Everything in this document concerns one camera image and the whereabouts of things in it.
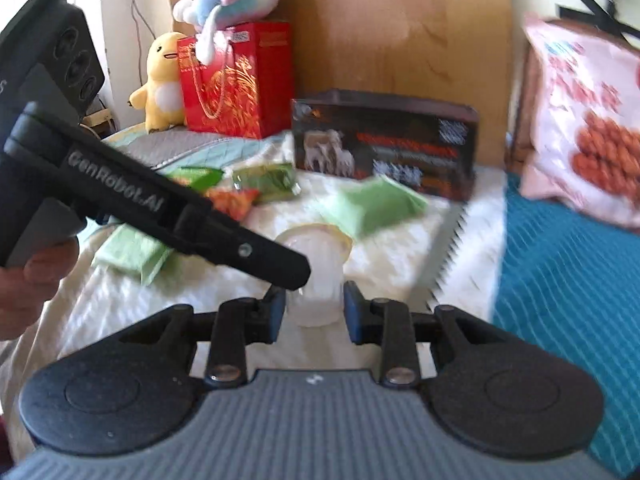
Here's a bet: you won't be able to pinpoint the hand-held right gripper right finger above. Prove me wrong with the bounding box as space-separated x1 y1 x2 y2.
342 280 482 389

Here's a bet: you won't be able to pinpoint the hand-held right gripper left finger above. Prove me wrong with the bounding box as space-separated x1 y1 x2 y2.
161 287 287 387

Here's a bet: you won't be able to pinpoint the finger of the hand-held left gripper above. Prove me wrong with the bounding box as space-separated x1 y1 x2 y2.
172 202 312 291

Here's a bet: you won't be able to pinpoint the clear plastic jelly cup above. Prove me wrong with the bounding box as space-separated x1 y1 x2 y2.
274 225 354 329

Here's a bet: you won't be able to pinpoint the orange snack packet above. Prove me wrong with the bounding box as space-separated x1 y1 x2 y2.
204 187 262 222

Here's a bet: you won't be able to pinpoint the dark green snack packet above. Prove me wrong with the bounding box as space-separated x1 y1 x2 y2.
231 163 302 204

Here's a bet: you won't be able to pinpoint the bright green snack packet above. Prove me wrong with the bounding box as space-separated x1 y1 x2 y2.
162 166 226 194

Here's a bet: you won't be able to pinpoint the light green snack packet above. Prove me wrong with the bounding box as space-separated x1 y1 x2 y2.
92 224 174 287
319 176 431 239

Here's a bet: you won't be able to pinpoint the black tin box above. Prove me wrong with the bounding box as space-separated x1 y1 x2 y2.
291 88 480 202

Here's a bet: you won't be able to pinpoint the person's left hand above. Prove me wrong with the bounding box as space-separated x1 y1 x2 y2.
0 236 80 342

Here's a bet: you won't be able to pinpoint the yellow duck plush toy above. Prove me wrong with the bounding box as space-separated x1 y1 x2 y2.
128 31 188 132

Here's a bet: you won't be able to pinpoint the patterned bed sheet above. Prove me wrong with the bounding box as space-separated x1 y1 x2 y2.
0 127 507 463

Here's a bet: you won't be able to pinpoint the red gift box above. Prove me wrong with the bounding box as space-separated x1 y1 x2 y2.
176 21 294 141

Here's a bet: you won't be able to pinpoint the teal blanket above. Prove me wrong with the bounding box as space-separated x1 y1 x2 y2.
491 172 640 477

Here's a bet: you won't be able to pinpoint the wooden headboard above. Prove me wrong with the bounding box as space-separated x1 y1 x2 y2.
166 0 516 168

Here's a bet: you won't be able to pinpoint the pink snack bag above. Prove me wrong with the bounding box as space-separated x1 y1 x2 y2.
519 14 640 233

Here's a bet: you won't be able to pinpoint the black tape strips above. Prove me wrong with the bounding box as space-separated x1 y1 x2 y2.
556 0 640 41

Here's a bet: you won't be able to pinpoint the thin dark wall cable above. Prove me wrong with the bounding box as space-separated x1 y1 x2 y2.
121 0 157 63

